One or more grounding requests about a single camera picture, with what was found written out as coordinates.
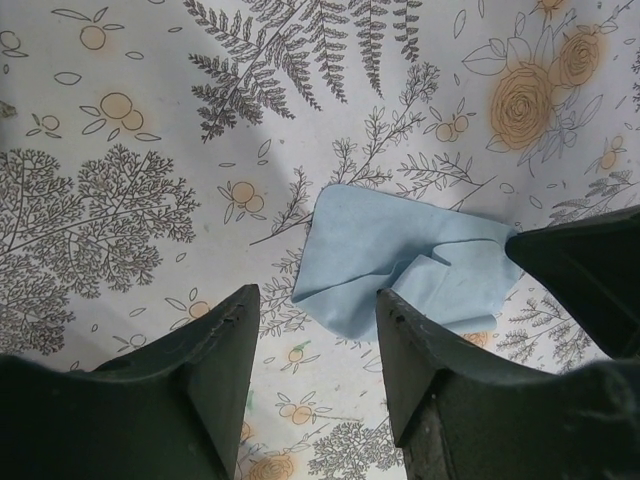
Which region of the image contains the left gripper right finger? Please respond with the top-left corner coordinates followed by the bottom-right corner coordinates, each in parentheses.
top-left (376, 290), bottom-right (639, 479)

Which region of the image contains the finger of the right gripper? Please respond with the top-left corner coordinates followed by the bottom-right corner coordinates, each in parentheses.
top-left (505, 206), bottom-right (639, 358)

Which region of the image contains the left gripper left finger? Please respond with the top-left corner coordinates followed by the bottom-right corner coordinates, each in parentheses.
top-left (1, 285), bottom-right (260, 479)

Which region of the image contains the light blue cleaning cloth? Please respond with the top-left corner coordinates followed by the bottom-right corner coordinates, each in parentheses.
top-left (291, 184), bottom-right (521, 342)

